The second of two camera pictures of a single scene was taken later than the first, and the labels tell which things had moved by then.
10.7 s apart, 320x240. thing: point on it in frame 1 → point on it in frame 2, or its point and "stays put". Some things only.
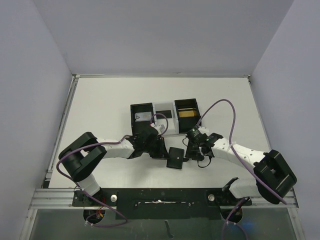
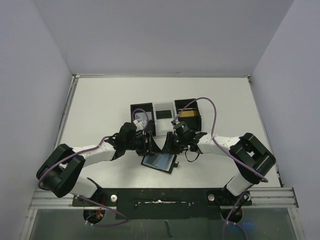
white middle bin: x=167 y=125 stays put
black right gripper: x=191 y=149 → x=171 y=144
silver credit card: x=143 y=116 stays put
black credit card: x=167 y=114 stays put
